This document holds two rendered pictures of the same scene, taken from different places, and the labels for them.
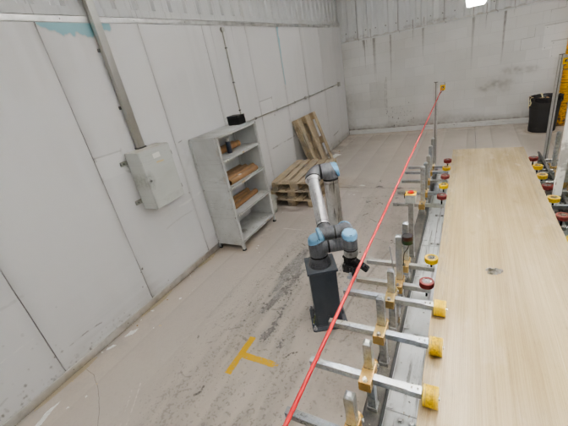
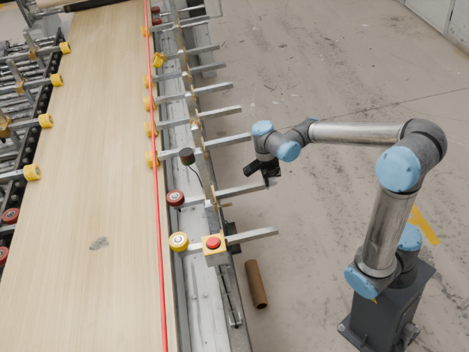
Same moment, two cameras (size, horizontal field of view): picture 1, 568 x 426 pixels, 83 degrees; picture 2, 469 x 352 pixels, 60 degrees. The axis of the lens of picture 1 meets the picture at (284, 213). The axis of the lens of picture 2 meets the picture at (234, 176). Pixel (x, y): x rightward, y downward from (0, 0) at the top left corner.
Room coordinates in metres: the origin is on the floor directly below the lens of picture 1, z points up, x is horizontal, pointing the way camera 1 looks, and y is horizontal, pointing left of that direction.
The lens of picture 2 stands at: (2.70, -1.23, 2.22)
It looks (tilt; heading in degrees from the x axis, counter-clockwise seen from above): 44 degrees down; 146
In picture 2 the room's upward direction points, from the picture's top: 11 degrees counter-clockwise
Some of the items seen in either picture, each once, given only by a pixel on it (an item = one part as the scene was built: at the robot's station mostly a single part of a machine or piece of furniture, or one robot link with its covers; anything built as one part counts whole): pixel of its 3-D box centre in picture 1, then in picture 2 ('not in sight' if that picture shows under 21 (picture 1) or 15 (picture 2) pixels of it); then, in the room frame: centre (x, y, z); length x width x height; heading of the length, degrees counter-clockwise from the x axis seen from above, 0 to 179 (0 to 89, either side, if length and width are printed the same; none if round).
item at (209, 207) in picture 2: (406, 253); (218, 240); (1.80, -0.75, 0.89); 0.04 x 0.04 x 0.48; 59
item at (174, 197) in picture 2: (426, 287); (177, 203); (1.48, -0.74, 0.85); 0.08 x 0.08 x 0.11
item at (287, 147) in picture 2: (344, 231); (284, 146); (1.82, -0.36, 1.14); 0.12 x 0.12 x 0.09; 87
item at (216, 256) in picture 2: (411, 198); (215, 250); (2.03, -0.89, 1.18); 0.07 x 0.07 x 0.08; 59
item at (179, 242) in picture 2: (431, 264); (181, 246); (1.69, -0.87, 0.85); 0.08 x 0.08 x 0.11
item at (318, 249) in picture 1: (318, 244); (398, 246); (2.30, -0.23, 0.79); 0.17 x 0.15 x 0.18; 87
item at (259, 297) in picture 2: not in sight; (255, 283); (1.64, -0.50, 0.04); 0.30 x 0.08 x 0.08; 149
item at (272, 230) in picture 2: (399, 264); (227, 241); (1.79, -0.70, 0.82); 0.44 x 0.03 x 0.04; 59
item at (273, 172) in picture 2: (350, 262); (269, 165); (1.71, -0.36, 0.97); 0.09 x 0.08 x 0.12; 58
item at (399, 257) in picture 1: (399, 269); (208, 190); (1.59, -0.62, 0.94); 0.04 x 0.04 x 0.48; 59
